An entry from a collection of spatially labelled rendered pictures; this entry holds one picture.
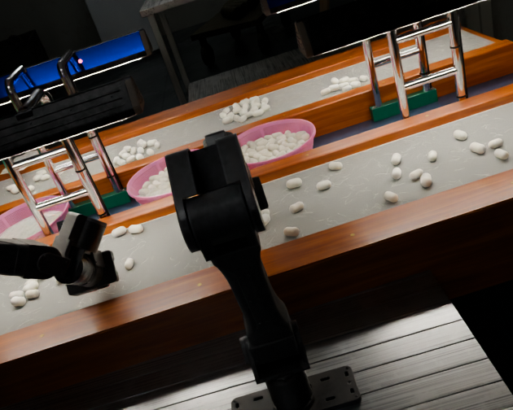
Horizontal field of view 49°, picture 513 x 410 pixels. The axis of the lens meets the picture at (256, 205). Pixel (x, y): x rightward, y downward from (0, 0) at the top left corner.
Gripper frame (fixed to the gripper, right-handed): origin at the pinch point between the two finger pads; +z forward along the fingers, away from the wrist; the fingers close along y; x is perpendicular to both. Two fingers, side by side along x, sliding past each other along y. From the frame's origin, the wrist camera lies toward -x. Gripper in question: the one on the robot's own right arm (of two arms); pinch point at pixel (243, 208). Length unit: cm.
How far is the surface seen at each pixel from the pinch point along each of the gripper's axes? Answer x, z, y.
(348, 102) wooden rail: -31, 47, -38
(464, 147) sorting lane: 0, 12, -51
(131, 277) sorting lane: 5.6, 5.0, 27.4
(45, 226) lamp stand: -17, 24, 51
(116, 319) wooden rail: 14.3, -9.2, 28.3
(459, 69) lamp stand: -21, 20, -61
